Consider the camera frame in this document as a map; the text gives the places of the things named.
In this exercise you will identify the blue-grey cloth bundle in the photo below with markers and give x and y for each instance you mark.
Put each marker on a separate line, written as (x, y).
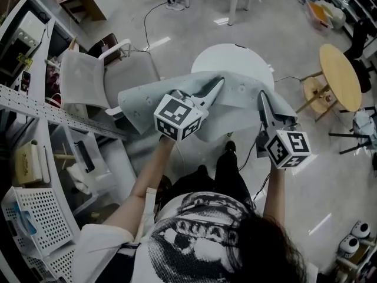
(365, 128)

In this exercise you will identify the clear storage bin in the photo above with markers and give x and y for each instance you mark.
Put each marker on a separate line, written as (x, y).
(101, 161)

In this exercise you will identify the white bag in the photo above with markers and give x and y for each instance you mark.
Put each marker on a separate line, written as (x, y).
(337, 16)

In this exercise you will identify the person's black trousers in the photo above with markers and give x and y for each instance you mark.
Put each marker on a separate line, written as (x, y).
(229, 175)

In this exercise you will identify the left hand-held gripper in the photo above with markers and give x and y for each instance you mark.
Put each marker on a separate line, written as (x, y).
(176, 116)

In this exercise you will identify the wooden box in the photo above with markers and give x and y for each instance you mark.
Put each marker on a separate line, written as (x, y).
(28, 164)

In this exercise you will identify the white rectangular table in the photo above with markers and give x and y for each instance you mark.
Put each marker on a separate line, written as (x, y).
(235, 1)

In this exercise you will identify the clear bin with orange contents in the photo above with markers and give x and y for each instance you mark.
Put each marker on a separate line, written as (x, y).
(318, 13)

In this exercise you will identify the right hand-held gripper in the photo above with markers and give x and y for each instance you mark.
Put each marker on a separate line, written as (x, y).
(290, 149)

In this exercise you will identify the black stand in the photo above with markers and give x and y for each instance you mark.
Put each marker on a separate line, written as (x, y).
(347, 135)

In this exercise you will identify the wooden cabinet with white top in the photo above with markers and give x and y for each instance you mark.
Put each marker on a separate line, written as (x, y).
(97, 1)

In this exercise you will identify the round wooden table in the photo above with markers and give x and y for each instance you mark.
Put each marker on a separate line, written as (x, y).
(338, 75)

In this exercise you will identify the person's printed white shirt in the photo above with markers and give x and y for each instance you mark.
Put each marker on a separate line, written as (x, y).
(188, 246)

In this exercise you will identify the person's black shoe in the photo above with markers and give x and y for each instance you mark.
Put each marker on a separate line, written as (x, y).
(230, 146)

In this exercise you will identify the wooden mallet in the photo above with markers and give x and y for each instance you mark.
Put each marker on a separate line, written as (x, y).
(63, 157)

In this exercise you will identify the wooden rack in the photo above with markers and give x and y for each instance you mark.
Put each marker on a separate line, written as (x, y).
(347, 264)

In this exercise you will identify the person's right forearm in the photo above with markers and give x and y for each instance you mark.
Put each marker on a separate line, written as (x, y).
(275, 190)

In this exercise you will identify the white metal shelf rack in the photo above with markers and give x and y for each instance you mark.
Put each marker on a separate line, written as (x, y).
(59, 113)

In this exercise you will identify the white mesh office chair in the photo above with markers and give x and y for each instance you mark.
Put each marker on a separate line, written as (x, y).
(82, 78)

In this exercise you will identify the black office chair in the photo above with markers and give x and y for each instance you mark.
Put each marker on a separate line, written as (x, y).
(359, 37)

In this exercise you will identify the white round table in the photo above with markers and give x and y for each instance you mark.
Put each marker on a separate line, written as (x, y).
(232, 59)

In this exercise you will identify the white perforated basket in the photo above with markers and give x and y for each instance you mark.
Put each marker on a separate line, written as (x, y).
(44, 217)
(59, 267)

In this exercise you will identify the person's left forearm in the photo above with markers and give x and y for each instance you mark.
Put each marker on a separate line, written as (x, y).
(144, 181)

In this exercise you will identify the white toaster oven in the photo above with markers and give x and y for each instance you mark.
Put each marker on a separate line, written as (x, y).
(26, 31)

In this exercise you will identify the brown bag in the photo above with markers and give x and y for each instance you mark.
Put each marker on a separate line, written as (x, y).
(110, 41)

